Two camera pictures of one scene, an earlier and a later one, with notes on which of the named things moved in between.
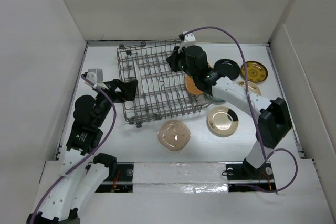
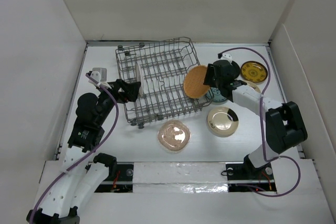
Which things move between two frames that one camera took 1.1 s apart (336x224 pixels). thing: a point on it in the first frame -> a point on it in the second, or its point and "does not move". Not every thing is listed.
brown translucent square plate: [174, 135] does not move
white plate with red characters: [138, 69] does not move
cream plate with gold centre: [222, 121] does not move
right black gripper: [173, 59] -> [208, 80]
